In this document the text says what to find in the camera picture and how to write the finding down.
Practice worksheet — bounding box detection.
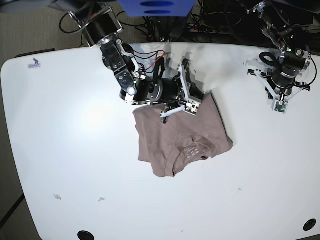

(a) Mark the black power strip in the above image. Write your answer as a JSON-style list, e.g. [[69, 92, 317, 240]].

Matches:
[[187, 23, 219, 33]]

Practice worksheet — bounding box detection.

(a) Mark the black table grommet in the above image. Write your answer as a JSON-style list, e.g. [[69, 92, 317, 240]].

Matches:
[[77, 230, 95, 240], [303, 218, 317, 232]]

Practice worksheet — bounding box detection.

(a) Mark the small white sticker label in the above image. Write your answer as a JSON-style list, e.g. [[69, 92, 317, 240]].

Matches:
[[28, 58, 41, 69]]

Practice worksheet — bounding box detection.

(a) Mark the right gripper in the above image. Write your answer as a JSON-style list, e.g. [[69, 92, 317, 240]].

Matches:
[[158, 58, 205, 124]]

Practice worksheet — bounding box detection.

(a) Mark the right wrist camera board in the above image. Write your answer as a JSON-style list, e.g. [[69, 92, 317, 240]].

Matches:
[[183, 99, 201, 116]]

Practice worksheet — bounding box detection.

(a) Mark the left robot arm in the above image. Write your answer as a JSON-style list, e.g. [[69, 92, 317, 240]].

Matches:
[[246, 0, 320, 107]]

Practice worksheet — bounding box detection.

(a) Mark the black table grommet left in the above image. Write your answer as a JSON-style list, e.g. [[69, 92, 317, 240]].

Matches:
[[77, 230, 95, 240]]

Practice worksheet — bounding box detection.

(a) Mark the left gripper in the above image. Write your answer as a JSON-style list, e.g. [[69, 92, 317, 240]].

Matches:
[[247, 68, 311, 101]]

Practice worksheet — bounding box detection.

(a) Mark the black table grommet right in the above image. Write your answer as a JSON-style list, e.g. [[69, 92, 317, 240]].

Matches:
[[303, 218, 317, 232]]

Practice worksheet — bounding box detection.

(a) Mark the mauve T-shirt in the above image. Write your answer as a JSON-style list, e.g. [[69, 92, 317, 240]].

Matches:
[[133, 93, 233, 178]]

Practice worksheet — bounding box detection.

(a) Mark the blue plastic mount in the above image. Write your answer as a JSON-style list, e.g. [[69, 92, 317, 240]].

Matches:
[[118, 0, 196, 17]]

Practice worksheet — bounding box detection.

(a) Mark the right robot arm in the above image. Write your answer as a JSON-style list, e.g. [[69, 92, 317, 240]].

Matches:
[[0, 0, 204, 123]]

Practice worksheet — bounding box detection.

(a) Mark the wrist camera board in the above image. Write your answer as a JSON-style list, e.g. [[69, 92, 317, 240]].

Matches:
[[271, 99, 289, 114], [183, 99, 201, 116]]

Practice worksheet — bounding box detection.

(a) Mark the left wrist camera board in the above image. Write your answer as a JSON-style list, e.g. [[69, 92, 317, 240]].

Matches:
[[271, 99, 289, 114]]

